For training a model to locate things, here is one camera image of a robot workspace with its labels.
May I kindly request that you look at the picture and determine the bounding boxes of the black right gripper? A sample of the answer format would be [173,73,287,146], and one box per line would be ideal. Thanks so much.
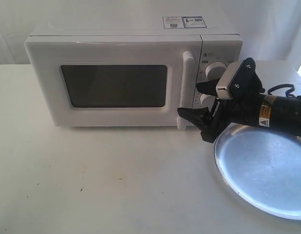
[177,58,264,142]

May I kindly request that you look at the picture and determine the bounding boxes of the white microwave door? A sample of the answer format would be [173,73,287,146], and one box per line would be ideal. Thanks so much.
[25,35,202,130]

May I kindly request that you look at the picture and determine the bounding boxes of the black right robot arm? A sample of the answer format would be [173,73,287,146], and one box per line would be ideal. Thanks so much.
[177,58,301,143]

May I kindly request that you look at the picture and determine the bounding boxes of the white microwave oven body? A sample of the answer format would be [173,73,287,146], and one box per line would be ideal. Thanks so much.
[28,15,244,129]

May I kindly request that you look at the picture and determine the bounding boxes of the lower white control knob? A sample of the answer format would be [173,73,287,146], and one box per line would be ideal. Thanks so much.
[200,94,211,106]

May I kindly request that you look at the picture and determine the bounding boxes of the white control knob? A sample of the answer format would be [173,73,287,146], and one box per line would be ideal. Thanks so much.
[200,94,211,106]
[205,61,226,80]

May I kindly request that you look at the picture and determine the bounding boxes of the upper white control knob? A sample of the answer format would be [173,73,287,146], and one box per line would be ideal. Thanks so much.
[205,61,226,80]

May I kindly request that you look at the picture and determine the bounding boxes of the blue white warning sticker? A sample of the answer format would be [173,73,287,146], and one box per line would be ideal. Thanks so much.
[163,16,207,29]

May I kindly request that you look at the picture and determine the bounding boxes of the round silver metal tray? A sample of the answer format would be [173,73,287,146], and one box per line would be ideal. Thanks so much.
[214,124,301,220]

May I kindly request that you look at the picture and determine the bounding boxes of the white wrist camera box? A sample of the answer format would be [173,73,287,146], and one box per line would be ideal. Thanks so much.
[216,60,244,100]

